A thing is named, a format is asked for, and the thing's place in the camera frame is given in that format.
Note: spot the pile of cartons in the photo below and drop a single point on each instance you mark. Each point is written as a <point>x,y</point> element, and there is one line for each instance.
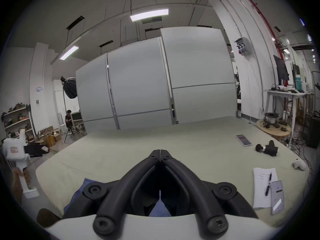
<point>50,137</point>

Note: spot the phone with white screen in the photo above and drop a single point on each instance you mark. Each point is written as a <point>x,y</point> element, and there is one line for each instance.
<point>278,196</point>

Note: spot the black pen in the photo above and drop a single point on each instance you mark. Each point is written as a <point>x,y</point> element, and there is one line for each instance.
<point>268,184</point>

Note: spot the phone with dark screen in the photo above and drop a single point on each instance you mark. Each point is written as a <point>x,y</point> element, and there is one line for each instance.
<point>244,140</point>

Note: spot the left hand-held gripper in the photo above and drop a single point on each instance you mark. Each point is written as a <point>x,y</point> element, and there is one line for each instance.
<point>13,149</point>

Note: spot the beige monitor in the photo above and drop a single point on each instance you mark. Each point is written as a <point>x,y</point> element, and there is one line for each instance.
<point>76,116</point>

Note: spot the white shelf with clutter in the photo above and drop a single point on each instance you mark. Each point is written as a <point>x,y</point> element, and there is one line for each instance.
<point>17,122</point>

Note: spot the grey wall switch box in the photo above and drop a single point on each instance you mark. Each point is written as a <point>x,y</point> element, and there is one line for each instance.
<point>243,47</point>

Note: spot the round wooden table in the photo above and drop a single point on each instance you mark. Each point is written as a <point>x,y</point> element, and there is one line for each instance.
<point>272,133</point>

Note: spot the white paper sheet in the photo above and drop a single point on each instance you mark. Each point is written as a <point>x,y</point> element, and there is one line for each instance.
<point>260,191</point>

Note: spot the white hand controller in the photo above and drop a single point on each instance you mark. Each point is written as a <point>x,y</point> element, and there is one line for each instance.
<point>300,165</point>

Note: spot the black softbox lamp on tripod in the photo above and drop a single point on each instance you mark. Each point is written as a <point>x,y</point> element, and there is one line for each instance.
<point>70,89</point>

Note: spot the person's left hand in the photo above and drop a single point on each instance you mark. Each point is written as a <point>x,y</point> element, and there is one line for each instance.
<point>17,184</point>

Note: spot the white table with monitor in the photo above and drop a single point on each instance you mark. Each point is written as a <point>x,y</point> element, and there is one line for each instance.
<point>285,92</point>

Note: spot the dark blue garment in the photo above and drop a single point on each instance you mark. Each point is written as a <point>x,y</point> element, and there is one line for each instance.
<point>160,209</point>

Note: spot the bed with beige sheet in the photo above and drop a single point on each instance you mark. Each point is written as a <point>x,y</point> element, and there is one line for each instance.
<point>175,134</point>

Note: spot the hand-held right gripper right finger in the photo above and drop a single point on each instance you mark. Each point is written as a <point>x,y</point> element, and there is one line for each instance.
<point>200,191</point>

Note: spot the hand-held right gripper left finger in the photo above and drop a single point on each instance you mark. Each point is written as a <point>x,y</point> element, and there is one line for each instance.
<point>117,191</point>

